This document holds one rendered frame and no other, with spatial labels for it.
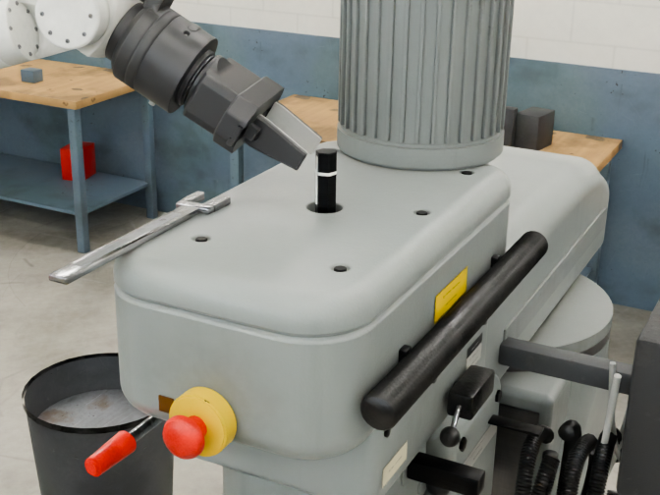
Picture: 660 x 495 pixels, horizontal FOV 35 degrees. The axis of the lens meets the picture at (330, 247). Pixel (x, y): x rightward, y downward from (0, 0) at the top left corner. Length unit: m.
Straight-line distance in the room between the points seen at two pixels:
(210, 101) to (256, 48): 5.01
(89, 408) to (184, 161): 3.19
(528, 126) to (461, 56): 3.77
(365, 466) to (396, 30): 0.47
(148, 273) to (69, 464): 2.35
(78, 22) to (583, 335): 0.90
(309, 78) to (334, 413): 5.04
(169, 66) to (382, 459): 0.43
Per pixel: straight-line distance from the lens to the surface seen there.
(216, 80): 1.03
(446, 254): 1.06
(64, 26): 1.06
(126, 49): 1.05
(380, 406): 0.90
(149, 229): 1.00
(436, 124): 1.19
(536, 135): 4.94
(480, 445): 1.36
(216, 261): 0.94
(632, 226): 5.48
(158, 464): 3.35
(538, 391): 1.51
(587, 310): 1.69
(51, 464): 3.32
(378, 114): 1.20
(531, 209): 1.51
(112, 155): 6.81
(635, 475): 1.32
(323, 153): 1.05
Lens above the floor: 2.25
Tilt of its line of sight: 22 degrees down
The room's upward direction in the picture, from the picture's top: 1 degrees clockwise
